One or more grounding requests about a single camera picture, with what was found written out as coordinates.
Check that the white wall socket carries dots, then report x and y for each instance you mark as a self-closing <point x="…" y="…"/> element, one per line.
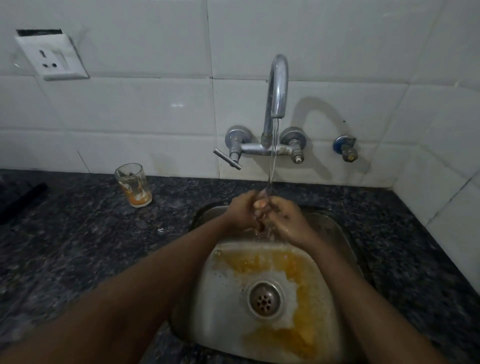
<point x="52" y="58"/>

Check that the person's right forearm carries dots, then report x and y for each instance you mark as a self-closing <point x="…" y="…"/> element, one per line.
<point x="375" y="311"/>

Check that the person's left hand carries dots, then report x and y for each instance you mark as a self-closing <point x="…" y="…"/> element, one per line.
<point x="242" y="213"/>

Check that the black drying mat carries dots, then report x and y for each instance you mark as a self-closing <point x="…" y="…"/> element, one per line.
<point x="20" y="202"/>

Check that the person's right hand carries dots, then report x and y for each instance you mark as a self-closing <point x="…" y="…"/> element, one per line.
<point x="290" y="223"/>

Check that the metal sink drain strainer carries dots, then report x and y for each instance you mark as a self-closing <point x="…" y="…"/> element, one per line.
<point x="264" y="299"/>

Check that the stainless steel sink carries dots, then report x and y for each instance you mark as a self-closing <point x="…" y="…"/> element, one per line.
<point x="225" y="318"/>

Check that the drinking glass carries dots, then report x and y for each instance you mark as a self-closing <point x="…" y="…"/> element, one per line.
<point x="135" y="187"/>
<point x="264" y="225"/>

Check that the person's left forearm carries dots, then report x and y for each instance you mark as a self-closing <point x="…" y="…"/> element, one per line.
<point x="123" y="300"/>

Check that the chrome wall faucet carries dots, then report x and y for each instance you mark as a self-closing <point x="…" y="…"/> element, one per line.
<point x="279" y="82"/>

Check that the brass valve with blue collar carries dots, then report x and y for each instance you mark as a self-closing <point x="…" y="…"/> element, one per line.
<point x="347" y="150"/>

